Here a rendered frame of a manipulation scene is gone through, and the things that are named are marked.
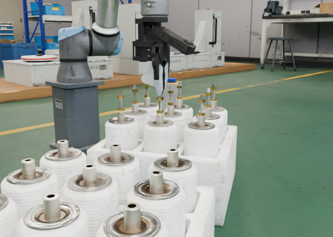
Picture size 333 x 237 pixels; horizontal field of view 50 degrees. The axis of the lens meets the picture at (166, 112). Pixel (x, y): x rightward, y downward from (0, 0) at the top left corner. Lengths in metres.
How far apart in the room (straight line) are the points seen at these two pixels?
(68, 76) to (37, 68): 1.55
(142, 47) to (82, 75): 0.61
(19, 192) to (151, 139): 0.44
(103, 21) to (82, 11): 1.97
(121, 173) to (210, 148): 0.34
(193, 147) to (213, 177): 0.10
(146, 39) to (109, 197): 0.51
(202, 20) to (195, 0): 2.66
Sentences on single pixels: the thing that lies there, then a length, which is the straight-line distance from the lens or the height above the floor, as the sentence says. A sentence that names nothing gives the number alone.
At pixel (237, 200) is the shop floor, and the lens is 1.15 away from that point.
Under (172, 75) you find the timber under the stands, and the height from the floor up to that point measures 0.05.
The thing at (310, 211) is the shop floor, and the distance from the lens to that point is 1.15.
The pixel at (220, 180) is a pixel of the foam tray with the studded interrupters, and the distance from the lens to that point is 0.95.
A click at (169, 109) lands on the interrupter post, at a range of 1.11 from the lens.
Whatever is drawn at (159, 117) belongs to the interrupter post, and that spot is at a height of 0.27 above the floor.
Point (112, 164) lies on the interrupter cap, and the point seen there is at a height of 0.25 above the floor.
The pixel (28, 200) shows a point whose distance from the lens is 0.66.
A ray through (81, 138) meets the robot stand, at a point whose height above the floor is 0.07.
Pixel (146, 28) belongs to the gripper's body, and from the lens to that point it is 0.99.
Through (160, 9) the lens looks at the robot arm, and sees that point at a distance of 0.96.
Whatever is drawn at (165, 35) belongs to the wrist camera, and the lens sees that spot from 0.96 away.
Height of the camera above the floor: 0.50
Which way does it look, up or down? 12 degrees down
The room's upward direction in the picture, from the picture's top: straight up
